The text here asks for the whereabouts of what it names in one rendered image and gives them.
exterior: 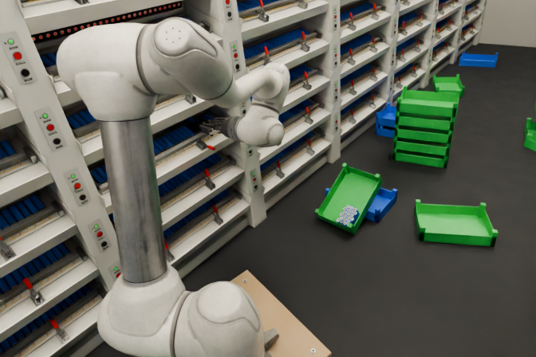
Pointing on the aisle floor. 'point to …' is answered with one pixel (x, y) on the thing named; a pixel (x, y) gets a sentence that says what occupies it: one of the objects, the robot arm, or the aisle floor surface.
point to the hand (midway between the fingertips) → (202, 123)
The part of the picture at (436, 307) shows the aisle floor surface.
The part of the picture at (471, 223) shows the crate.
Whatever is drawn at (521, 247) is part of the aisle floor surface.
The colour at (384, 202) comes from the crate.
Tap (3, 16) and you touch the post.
